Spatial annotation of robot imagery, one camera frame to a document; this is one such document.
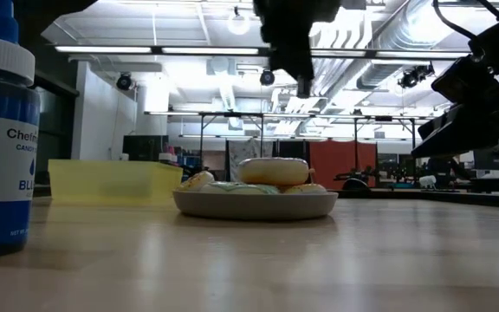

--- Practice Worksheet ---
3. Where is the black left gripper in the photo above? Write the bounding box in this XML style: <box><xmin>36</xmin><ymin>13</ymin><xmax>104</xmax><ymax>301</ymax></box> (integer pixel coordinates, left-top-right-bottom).
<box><xmin>252</xmin><ymin>0</ymin><xmax>341</xmax><ymax>100</ymax></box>

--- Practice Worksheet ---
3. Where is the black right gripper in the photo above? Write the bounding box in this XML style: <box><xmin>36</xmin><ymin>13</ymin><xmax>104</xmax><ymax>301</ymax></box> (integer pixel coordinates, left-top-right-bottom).
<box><xmin>411</xmin><ymin>55</ymin><xmax>499</xmax><ymax>159</ymax></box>

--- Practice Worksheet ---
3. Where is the pink-tipped food colouring bottle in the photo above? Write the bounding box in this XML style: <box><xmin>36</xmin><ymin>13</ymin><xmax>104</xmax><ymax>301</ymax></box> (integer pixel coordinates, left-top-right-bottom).
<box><xmin>158</xmin><ymin>145</ymin><xmax>177</xmax><ymax>164</ymax></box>

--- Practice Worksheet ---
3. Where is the black round ceiling speaker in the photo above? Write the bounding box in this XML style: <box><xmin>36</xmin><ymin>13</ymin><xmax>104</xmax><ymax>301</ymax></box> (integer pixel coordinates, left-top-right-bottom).
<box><xmin>116</xmin><ymin>72</ymin><xmax>133</xmax><ymax>92</ymax></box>
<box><xmin>259</xmin><ymin>68</ymin><xmax>276</xmax><ymax>87</ymax></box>

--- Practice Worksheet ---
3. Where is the long ceiling light strip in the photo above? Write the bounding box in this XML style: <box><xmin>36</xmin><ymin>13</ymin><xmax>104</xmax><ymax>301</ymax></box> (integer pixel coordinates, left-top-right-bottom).
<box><xmin>313</xmin><ymin>48</ymin><xmax>367</xmax><ymax>57</ymax></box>
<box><xmin>161</xmin><ymin>46</ymin><xmax>260</xmax><ymax>55</ymax></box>
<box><xmin>54</xmin><ymin>45</ymin><xmax>153</xmax><ymax>55</ymax></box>
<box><xmin>374</xmin><ymin>50</ymin><xmax>471</xmax><ymax>60</ymax></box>

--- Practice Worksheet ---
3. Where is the distant dark monitor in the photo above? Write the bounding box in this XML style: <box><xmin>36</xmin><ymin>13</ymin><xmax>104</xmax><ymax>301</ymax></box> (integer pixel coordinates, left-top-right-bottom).
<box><xmin>473</xmin><ymin>149</ymin><xmax>499</xmax><ymax>171</ymax></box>

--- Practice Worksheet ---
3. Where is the black divider panel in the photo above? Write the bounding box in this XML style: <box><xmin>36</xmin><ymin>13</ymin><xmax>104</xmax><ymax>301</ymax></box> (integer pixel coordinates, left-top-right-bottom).
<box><xmin>275</xmin><ymin>139</ymin><xmax>311</xmax><ymax>162</ymax></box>

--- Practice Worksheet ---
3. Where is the black ceiling spotlight cluster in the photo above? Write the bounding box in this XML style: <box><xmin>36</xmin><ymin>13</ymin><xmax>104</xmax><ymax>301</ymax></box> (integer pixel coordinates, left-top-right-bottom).
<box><xmin>397</xmin><ymin>62</ymin><xmax>436</xmax><ymax>90</ymax></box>

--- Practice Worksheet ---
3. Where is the orange divider panel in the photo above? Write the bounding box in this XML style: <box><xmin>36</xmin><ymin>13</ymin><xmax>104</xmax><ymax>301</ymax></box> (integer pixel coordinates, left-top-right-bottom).
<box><xmin>308</xmin><ymin>139</ymin><xmax>379</xmax><ymax>191</ymax></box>

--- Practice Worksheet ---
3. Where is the grey white curtain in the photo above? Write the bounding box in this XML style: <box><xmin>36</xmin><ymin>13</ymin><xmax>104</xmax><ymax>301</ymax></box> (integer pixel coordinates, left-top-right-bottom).
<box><xmin>227</xmin><ymin>138</ymin><xmax>276</xmax><ymax>181</ymax></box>

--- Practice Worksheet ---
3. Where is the round white ceiling lamp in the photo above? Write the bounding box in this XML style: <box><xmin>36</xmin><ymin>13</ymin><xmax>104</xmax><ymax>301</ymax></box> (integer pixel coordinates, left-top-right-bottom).
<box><xmin>226</xmin><ymin>8</ymin><xmax>252</xmax><ymax>36</ymax></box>

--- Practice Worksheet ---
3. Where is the lilac donut with brown stripes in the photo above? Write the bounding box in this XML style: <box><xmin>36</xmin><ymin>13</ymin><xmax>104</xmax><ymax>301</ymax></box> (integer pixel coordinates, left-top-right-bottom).
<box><xmin>237</xmin><ymin>157</ymin><xmax>310</xmax><ymax>186</ymax></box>

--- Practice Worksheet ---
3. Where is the small yellow donut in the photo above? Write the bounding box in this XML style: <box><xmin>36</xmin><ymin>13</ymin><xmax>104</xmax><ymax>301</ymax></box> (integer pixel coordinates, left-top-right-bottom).
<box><xmin>282</xmin><ymin>183</ymin><xmax>328</xmax><ymax>195</ymax></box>
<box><xmin>176</xmin><ymin>170</ymin><xmax>216</xmax><ymax>192</ymax></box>

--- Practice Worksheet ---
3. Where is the large green frosted donut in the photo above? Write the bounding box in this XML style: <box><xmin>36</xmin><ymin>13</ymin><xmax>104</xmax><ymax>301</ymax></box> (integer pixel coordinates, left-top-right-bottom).
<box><xmin>199</xmin><ymin>180</ymin><xmax>282</xmax><ymax>196</ymax></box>

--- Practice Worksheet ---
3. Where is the grey round plate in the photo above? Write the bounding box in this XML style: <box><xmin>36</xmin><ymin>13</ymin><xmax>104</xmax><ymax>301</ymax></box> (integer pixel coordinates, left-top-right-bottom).
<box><xmin>172</xmin><ymin>190</ymin><xmax>340</xmax><ymax>222</ymax></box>

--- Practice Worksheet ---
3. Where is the yellow translucent plastic bin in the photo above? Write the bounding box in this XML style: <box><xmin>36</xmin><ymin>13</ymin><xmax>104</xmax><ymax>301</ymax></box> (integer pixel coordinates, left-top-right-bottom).
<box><xmin>48</xmin><ymin>159</ymin><xmax>185</xmax><ymax>205</ymax></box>

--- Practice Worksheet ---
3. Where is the black workstation frame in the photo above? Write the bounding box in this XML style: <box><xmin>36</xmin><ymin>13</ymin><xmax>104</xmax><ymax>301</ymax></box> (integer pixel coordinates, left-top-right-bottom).
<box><xmin>145</xmin><ymin>111</ymin><xmax>311</xmax><ymax>170</ymax></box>
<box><xmin>314</xmin><ymin>113</ymin><xmax>435</xmax><ymax>170</ymax></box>

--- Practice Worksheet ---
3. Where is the silver ventilation duct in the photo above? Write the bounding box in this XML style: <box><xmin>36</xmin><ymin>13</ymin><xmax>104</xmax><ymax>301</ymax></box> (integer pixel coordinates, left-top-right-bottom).
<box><xmin>355</xmin><ymin>0</ymin><xmax>471</xmax><ymax>90</ymax></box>

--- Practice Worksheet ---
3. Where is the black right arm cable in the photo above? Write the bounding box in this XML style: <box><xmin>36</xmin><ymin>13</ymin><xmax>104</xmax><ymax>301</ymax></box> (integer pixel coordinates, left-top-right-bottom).
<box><xmin>431</xmin><ymin>0</ymin><xmax>476</xmax><ymax>44</ymax></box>

